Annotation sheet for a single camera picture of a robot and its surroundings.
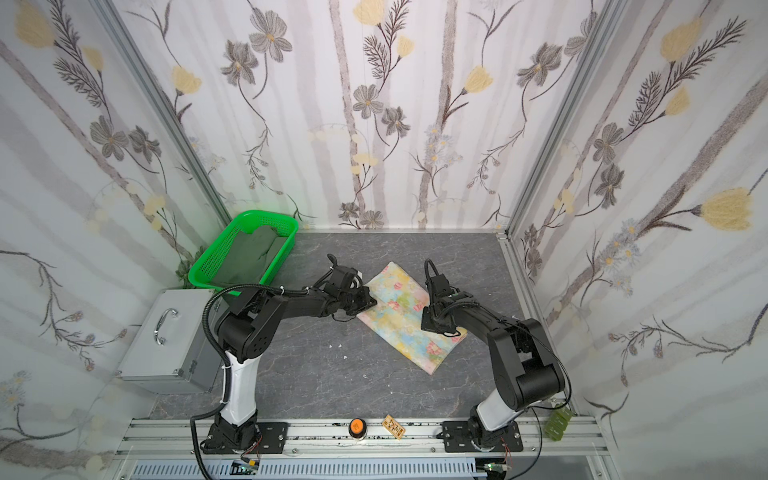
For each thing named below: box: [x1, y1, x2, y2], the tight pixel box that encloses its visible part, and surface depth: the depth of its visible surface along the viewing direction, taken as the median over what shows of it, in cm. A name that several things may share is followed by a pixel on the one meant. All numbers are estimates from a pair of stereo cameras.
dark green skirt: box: [214, 225, 287, 284], surface depth 109 cm
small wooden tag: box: [382, 414, 406, 441], surface depth 76 cm
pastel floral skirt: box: [356, 261, 468, 375], surface depth 95 cm
